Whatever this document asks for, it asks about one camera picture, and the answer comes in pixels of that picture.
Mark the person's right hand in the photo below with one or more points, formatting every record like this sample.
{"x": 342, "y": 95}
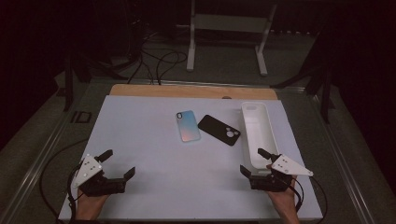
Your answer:
{"x": 286, "y": 200}

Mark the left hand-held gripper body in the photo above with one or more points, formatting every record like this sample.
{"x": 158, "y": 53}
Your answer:
{"x": 88, "y": 169}

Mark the white plastic bin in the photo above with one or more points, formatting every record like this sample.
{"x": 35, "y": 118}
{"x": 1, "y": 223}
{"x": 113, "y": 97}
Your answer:
{"x": 258, "y": 130}

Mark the black stand legs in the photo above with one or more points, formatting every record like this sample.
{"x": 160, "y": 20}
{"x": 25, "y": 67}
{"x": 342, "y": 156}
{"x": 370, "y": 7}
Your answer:
{"x": 325, "y": 99}
{"x": 68, "y": 90}

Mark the white metal stand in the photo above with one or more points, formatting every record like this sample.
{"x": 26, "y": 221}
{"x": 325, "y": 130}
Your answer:
{"x": 230, "y": 23}

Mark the black phone case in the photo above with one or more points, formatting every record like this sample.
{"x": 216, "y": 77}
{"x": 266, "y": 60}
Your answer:
{"x": 218, "y": 128}

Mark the white table mat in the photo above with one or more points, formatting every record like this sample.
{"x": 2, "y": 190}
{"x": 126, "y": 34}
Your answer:
{"x": 155, "y": 186}

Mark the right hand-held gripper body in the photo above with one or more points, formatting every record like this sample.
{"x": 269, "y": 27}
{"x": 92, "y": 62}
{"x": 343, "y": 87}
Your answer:
{"x": 286, "y": 166}

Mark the metal floor rail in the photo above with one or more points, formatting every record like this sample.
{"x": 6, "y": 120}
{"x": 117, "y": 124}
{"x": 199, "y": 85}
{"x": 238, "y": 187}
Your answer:
{"x": 34, "y": 174}
{"x": 345, "y": 168}
{"x": 202, "y": 83}

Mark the person's left hand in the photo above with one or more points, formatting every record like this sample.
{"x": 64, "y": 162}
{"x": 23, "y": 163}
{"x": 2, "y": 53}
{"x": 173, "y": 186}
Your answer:
{"x": 90, "y": 207}

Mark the black floor bracket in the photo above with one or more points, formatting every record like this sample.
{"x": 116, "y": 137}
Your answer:
{"x": 81, "y": 117}

